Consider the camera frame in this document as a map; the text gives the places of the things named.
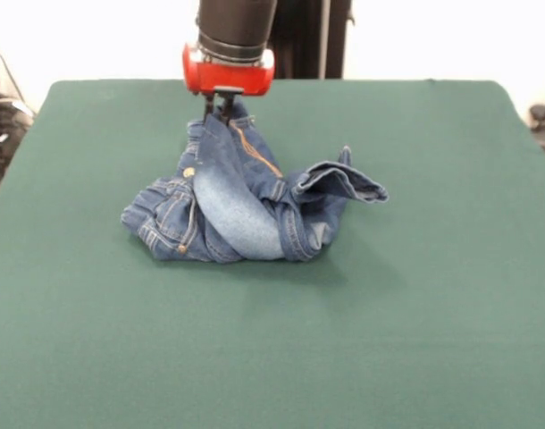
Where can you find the dark green table cloth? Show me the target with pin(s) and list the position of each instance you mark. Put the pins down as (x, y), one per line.
(120, 335)

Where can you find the blue denim jeans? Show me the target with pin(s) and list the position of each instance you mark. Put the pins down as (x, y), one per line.
(237, 210)

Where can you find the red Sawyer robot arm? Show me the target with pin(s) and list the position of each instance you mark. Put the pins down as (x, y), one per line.
(237, 27)

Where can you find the black wheeled base leg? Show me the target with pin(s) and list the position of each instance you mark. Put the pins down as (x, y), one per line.
(4, 134)

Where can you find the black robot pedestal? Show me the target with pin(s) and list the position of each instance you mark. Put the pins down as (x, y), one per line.
(312, 44)

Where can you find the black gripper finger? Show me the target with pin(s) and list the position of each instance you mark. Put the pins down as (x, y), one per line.
(207, 107)
(228, 107)

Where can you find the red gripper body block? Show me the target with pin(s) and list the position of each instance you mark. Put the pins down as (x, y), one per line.
(228, 78)

